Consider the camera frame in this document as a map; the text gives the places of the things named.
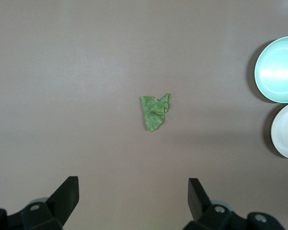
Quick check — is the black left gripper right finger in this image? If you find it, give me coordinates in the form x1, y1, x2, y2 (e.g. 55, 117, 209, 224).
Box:
183, 177, 232, 230

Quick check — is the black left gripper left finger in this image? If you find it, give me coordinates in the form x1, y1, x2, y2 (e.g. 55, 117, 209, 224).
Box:
4, 176, 80, 230

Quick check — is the green lettuce leaf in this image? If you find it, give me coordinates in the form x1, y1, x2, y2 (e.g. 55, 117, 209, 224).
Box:
141, 93, 172, 132

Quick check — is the beige plate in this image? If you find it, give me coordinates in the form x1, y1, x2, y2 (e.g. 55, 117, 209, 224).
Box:
270, 100, 288, 161

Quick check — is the pale green plate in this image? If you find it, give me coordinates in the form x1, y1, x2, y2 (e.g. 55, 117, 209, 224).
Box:
254, 35, 288, 104

